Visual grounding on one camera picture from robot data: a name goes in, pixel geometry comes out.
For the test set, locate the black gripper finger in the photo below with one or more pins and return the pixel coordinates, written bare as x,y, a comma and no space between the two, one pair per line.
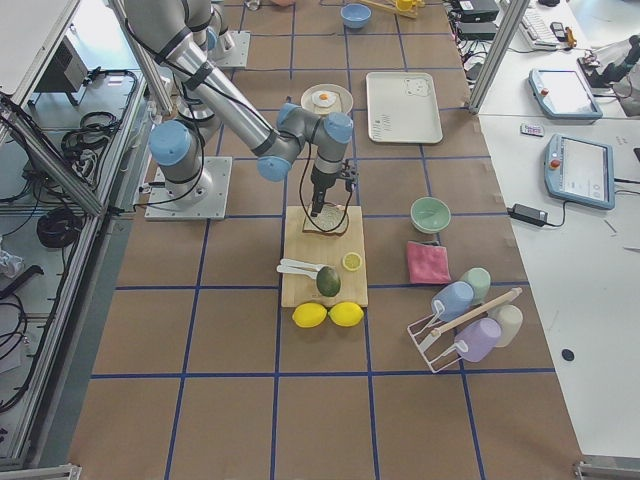
349,175
318,200

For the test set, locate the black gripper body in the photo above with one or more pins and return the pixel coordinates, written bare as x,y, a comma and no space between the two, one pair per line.
320,180

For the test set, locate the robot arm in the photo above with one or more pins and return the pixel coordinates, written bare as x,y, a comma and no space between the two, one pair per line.
216,38
176,34

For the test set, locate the white round plate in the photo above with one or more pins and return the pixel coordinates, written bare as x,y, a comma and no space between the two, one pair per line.
347,101

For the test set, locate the lemon slice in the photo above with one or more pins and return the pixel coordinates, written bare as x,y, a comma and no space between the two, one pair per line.
352,261

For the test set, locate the white plastic fork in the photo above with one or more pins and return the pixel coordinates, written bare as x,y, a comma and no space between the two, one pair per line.
301,264

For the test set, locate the fried egg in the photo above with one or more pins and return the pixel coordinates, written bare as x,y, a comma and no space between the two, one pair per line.
323,98

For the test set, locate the white plastic spoon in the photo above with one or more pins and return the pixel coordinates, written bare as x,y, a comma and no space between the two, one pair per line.
285,269

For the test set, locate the white bear tray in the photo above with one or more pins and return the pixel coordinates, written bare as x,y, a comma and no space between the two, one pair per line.
402,108

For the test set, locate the green bowl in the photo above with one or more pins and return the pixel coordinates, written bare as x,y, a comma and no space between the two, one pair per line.
430,215

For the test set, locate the green avocado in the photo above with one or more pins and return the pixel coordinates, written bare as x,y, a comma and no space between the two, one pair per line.
328,282

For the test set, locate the pink cloth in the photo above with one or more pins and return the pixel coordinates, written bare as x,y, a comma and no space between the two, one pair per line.
427,264

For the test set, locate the yellow lemon left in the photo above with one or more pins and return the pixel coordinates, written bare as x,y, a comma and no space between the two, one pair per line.
309,315

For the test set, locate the yellow lemon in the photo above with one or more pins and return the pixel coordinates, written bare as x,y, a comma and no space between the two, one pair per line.
346,314
309,315

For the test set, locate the yellow lemon right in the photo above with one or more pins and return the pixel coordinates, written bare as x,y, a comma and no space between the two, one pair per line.
346,314

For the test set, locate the blue bowl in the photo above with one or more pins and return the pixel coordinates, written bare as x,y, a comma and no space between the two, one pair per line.
355,15

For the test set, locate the blue cup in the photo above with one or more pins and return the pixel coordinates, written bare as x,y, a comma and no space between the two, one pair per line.
452,301

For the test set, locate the green cup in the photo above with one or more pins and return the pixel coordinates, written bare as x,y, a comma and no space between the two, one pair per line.
480,281

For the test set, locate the wooden cup rack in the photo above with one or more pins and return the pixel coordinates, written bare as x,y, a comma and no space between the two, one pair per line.
389,7

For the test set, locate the yellow cup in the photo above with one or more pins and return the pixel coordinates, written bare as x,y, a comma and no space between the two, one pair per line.
404,5

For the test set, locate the black power adapter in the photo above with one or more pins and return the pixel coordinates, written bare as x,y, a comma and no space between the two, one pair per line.
527,214

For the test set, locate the purple cup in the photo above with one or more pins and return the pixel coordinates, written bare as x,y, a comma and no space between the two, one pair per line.
476,340

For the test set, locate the beige cup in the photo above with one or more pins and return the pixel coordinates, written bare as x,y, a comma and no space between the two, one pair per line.
510,318

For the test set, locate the far teach pendant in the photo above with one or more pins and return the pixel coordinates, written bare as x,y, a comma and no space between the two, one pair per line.
563,94

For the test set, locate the teach pendant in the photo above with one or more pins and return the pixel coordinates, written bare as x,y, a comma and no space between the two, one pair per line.
580,170
563,94

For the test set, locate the near teach pendant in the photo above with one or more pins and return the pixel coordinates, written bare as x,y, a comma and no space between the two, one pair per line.
580,170

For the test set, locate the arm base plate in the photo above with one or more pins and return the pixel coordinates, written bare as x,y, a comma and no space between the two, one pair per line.
235,47
203,198

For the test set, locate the white wire cup rack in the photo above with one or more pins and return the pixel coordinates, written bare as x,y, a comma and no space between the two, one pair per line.
434,340

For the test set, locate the aluminium frame post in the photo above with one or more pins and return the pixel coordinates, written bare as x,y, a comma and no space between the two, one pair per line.
506,31

